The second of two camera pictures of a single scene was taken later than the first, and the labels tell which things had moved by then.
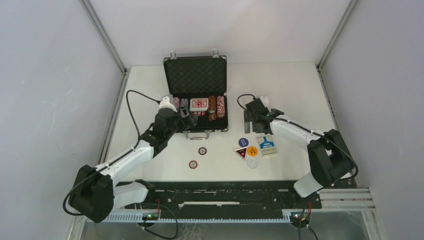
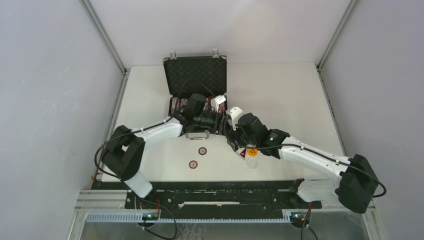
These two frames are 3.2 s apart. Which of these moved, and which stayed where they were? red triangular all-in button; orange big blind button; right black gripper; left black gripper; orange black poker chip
Moved: left black gripper; right black gripper
Stayed: orange big blind button; orange black poker chip; red triangular all-in button
